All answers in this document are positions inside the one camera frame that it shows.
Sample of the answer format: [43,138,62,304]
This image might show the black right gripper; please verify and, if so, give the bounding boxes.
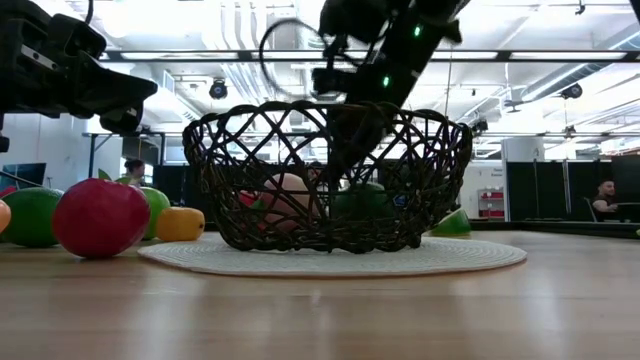
[324,54,431,189]

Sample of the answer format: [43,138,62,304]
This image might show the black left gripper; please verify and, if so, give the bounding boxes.
[0,0,159,135]

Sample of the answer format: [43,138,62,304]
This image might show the black wire basket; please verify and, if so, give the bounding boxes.
[182,99,474,255]

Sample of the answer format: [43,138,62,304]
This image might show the light green toy apple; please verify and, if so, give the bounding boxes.
[138,186,172,241]

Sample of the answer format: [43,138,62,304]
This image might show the red toy apple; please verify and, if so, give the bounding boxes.
[52,178,151,260]

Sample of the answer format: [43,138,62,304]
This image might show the yellow toy fruit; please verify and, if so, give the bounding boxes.
[155,206,206,243]

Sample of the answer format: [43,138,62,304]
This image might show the round white woven placemat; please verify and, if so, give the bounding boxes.
[137,232,529,278]

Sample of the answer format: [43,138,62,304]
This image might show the dark green toy fruit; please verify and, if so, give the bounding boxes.
[0,186,65,249]

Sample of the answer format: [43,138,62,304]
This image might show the green toy vegetable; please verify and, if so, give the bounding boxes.
[329,182,396,224]

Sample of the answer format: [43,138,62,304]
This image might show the black metal stand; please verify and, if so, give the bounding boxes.
[82,131,167,179]

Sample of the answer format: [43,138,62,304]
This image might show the peach coloured toy fruit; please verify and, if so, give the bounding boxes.
[259,172,321,234]

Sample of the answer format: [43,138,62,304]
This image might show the person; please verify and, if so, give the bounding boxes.
[123,158,146,189]
[591,179,621,221]

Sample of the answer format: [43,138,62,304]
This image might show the black partition panels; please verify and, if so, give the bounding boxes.
[152,163,216,225]
[505,155,640,223]

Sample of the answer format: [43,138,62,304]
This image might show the dark monitor screen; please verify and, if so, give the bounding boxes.
[0,162,48,191]

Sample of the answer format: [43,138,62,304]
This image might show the green toy lime wedge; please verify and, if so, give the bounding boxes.
[429,207,472,238]

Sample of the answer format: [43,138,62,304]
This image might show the shelf with red bins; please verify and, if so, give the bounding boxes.
[477,187,506,220]

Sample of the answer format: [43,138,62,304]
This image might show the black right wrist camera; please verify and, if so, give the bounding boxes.
[312,67,354,97]

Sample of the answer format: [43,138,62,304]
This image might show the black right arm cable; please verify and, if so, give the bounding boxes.
[258,17,351,104]

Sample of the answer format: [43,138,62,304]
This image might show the black table edge rail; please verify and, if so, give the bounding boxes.
[469,219,640,240]

